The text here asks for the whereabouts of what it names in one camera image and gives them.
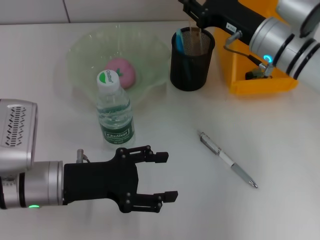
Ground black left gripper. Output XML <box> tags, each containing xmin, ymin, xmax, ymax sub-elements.
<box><xmin>63</xmin><ymin>144</ymin><xmax>179</xmax><ymax>214</ymax></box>

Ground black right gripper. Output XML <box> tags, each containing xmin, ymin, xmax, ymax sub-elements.
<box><xmin>178</xmin><ymin>0</ymin><xmax>268</xmax><ymax>46</ymax></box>

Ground blue scissors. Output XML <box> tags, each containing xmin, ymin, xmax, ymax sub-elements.
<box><xmin>175</xmin><ymin>28</ymin><xmax>194</xmax><ymax>81</ymax></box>

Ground clear water bottle green label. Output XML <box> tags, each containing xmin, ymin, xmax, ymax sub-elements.
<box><xmin>95</xmin><ymin>69</ymin><xmax>136</xmax><ymax>150</ymax></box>

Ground pink toy peach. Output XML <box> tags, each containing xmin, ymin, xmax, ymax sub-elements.
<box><xmin>104</xmin><ymin>57</ymin><xmax>138</xmax><ymax>89</ymax></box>

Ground black mesh pen holder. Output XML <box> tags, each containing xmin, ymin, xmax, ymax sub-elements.
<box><xmin>169</xmin><ymin>26</ymin><xmax>217</xmax><ymax>92</ymax></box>

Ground white silver ballpoint pen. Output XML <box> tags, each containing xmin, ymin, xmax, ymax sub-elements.
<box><xmin>197</xmin><ymin>129</ymin><xmax>259</xmax><ymax>189</ymax></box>

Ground green glass fruit plate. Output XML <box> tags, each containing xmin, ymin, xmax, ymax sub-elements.
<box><xmin>64</xmin><ymin>23</ymin><xmax>172</xmax><ymax>106</ymax></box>

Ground yellow plastic bin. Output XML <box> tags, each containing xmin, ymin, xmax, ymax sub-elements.
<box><xmin>214</xmin><ymin>0</ymin><xmax>300</xmax><ymax>96</ymax></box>

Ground right gripper cable with plug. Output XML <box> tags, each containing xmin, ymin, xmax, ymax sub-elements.
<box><xmin>222</xmin><ymin>29</ymin><xmax>275</xmax><ymax>76</ymax></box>

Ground gripper cable with plug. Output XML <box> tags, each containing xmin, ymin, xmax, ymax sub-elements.
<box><xmin>222</xmin><ymin>29</ymin><xmax>275</xmax><ymax>76</ymax></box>
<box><xmin>75</xmin><ymin>148</ymin><xmax>93</xmax><ymax>164</ymax></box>

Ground left gripper cable with plug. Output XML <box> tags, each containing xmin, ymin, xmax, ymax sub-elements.
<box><xmin>75</xmin><ymin>148</ymin><xmax>93</xmax><ymax>164</ymax></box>

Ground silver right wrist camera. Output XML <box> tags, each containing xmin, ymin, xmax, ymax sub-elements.
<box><xmin>275</xmin><ymin>0</ymin><xmax>320</xmax><ymax>39</ymax></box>

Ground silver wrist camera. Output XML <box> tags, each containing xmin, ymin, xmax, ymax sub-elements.
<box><xmin>275</xmin><ymin>0</ymin><xmax>320</xmax><ymax>39</ymax></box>
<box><xmin>0</xmin><ymin>98</ymin><xmax>39</xmax><ymax>174</ymax></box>

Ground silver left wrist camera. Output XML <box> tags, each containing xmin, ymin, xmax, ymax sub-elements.
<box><xmin>0</xmin><ymin>98</ymin><xmax>39</xmax><ymax>174</ymax></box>

